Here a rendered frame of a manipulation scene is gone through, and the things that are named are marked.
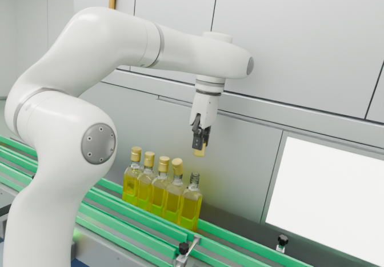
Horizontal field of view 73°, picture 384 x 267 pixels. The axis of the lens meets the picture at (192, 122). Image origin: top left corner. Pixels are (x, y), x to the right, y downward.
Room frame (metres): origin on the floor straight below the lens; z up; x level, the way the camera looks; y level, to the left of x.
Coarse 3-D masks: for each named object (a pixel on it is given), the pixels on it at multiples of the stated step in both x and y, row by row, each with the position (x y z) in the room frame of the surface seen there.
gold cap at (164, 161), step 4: (164, 156) 0.80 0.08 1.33; (160, 160) 0.78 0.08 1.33; (164, 160) 0.77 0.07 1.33; (168, 160) 0.78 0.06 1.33; (160, 164) 0.78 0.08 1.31; (164, 164) 0.77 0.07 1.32; (168, 164) 0.78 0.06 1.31; (160, 168) 0.78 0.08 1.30; (164, 168) 0.77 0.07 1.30; (168, 168) 0.79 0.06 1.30; (164, 172) 0.77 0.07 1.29
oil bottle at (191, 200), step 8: (184, 192) 0.73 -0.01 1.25; (192, 192) 0.73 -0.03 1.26; (200, 192) 0.74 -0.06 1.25; (184, 200) 0.73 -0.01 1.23; (192, 200) 0.72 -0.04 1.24; (200, 200) 0.74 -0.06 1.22; (184, 208) 0.73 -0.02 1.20; (192, 208) 0.71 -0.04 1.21; (184, 216) 0.72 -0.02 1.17; (192, 216) 0.71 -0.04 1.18; (184, 224) 0.72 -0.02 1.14; (192, 224) 0.71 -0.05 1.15
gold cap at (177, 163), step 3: (174, 159) 0.77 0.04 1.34; (177, 159) 0.76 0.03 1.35; (180, 159) 0.76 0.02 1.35; (174, 162) 0.75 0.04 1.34; (177, 162) 0.75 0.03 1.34; (180, 162) 0.75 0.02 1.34; (174, 165) 0.74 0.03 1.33; (177, 165) 0.74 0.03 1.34; (180, 165) 0.74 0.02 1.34; (174, 168) 0.75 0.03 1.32; (177, 168) 0.74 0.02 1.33; (180, 168) 0.75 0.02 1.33; (174, 171) 0.75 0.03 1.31; (177, 171) 0.75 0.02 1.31; (180, 171) 0.75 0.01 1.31; (183, 171) 0.76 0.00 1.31; (177, 174) 0.75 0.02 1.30; (180, 174) 0.75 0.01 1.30
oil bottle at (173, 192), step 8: (168, 184) 0.76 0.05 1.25; (176, 184) 0.75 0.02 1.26; (184, 184) 0.77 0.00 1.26; (168, 192) 0.75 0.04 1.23; (176, 192) 0.74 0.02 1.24; (168, 200) 0.74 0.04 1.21; (176, 200) 0.73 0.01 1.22; (168, 208) 0.74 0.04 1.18; (176, 208) 0.73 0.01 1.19; (168, 216) 0.74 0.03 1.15; (176, 216) 0.73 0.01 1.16
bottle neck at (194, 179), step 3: (192, 174) 0.74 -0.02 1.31; (195, 174) 0.76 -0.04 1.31; (198, 174) 0.75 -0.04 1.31; (192, 177) 0.74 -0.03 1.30; (195, 177) 0.73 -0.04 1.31; (198, 177) 0.74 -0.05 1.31; (192, 180) 0.74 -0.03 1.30; (195, 180) 0.73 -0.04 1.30; (198, 180) 0.74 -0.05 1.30; (192, 183) 0.73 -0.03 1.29; (195, 183) 0.73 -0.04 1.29; (198, 183) 0.74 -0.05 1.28; (189, 186) 0.74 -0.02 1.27; (192, 186) 0.73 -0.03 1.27; (195, 186) 0.74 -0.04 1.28; (192, 189) 0.73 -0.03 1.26; (195, 189) 0.74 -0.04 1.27
